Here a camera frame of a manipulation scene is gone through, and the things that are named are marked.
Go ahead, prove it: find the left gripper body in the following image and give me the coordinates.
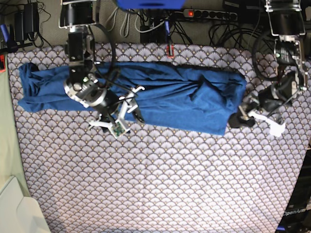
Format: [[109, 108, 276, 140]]
[[239, 84, 286, 137]]

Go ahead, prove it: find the black power adapter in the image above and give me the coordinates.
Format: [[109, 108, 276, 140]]
[[14, 2, 39, 43]]

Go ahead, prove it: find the blue long-sleeve T-shirt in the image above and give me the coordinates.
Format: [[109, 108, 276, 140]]
[[18, 62, 247, 135]]

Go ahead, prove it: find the red clamp on table edge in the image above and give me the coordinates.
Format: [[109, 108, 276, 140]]
[[165, 44, 174, 59]]

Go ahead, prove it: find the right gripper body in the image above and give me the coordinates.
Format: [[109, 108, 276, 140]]
[[64, 75, 145, 138]]

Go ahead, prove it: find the black power strip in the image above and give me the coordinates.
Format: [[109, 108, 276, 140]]
[[182, 9, 238, 21]]

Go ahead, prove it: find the black OpenArm base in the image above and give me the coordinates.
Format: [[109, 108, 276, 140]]
[[276, 148, 311, 233]]

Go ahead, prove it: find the blue-handled clamp left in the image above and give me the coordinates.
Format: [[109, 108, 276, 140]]
[[0, 24, 18, 53]]

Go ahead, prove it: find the blue box at top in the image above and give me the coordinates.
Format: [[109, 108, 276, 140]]
[[116, 0, 185, 9]]

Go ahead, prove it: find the white plastic bin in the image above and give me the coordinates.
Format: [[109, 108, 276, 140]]
[[0, 176, 50, 233]]

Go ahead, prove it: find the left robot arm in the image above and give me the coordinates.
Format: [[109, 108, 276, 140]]
[[228, 0, 308, 137]]

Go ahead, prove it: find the grey looped cable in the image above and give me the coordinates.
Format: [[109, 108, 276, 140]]
[[104, 9, 130, 38]]

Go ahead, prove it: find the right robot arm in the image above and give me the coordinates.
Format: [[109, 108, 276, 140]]
[[58, 0, 144, 138]]

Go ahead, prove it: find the fan-patterned tablecloth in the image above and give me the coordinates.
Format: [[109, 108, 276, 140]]
[[7, 46, 311, 233]]

